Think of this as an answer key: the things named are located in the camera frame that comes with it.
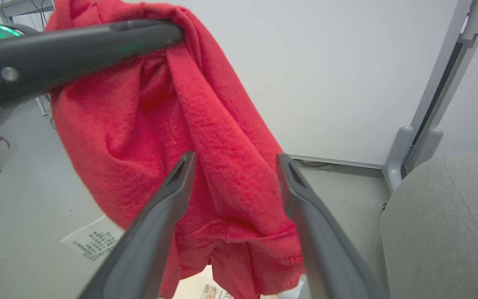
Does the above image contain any black cable under partition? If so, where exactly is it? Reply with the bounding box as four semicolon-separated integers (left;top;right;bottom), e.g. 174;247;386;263
296;159;332;169

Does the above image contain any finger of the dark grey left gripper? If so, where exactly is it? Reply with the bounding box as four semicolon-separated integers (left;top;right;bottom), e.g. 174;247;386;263
110;18;182;32

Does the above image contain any red garment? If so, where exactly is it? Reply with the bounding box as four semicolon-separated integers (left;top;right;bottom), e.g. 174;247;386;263
44;0;306;299

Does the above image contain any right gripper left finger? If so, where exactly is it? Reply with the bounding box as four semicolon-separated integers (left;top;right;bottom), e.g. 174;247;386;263
77;151;197;299

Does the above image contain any white printed paper label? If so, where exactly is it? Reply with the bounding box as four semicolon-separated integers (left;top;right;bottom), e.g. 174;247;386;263
60;215;125;263

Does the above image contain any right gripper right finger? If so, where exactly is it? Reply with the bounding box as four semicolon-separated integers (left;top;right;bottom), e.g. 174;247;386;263
276;153;383;299

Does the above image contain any wide white partition panel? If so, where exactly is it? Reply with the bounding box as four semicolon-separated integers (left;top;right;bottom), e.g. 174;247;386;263
123;0;478;192

